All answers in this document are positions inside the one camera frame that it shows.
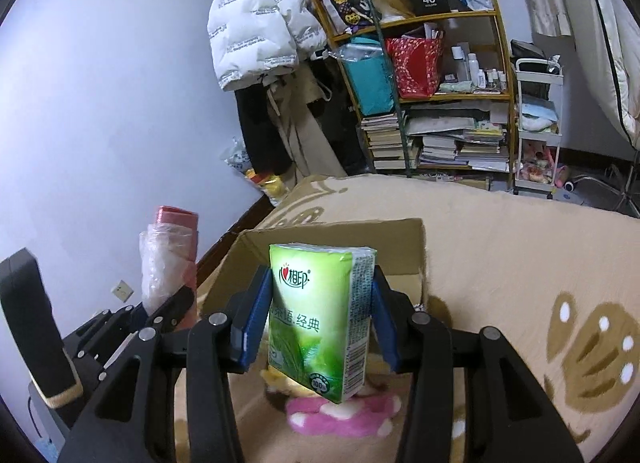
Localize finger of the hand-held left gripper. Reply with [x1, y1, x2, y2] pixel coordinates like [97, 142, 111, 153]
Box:
[157, 304, 200, 336]
[146, 285, 196, 325]

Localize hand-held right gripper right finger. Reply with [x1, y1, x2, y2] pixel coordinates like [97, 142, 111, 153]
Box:
[370, 265, 586, 463]

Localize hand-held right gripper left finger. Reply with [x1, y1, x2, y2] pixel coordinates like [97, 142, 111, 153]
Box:
[57, 265, 274, 463]

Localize pink swirl lollipop plush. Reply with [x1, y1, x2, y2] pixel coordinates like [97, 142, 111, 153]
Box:
[139, 205, 201, 317]

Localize green tissue pack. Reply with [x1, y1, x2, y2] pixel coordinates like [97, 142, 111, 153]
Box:
[267, 243, 377, 405]

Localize yellow-haired doll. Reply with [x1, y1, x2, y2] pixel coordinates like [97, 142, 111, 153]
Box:
[262, 363, 404, 437]

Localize cardboard box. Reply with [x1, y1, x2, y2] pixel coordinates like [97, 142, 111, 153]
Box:
[200, 218, 429, 325]

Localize beige flower print blanket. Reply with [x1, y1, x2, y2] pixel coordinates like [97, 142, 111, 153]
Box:
[170, 175, 640, 463]

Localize colourful bags on floor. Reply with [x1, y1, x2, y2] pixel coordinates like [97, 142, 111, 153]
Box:
[220, 138, 289, 206]

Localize stack of old books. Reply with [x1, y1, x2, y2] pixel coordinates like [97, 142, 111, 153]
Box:
[360, 113, 406, 172]

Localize black hanging coat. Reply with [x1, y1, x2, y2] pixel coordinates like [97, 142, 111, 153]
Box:
[235, 85, 294, 174]

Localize beige trench coat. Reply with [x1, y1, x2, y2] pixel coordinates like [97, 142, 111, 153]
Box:
[267, 70, 347, 178]

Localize pile of books and magazines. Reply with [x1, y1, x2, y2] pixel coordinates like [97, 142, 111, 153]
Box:
[405, 110, 511, 172]

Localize dark hanging garment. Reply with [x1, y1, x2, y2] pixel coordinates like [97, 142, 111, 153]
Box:
[305, 50, 367, 176]

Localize pink plush in trolley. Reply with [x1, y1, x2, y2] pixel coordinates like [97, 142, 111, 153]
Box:
[520, 140, 559, 182]

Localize teal paper bag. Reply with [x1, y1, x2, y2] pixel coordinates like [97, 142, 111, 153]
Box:
[342, 40, 396, 116]

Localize pale blue cloth in trolley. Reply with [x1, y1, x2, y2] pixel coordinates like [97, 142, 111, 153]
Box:
[520, 103, 559, 132]

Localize red patterned bag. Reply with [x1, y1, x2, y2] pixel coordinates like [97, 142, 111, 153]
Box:
[385, 34, 444, 98]

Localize group of cosmetic bottles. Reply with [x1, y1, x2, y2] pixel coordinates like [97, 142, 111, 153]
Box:
[450, 45, 507, 92]

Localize white trolley cart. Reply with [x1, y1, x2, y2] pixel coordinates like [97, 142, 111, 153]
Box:
[514, 58, 565, 196]

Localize wooden shelf rack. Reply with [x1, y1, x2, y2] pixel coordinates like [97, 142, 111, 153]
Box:
[312, 0, 517, 180]

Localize white puffer jacket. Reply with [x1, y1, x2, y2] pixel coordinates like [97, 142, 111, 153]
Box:
[207, 0, 329, 92]

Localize black bag on trolley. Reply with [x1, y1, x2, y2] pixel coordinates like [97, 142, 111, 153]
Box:
[510, 40, 549, 62]

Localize cream recliner chair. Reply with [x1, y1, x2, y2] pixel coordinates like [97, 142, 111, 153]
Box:
[575, 0, 640, 220]

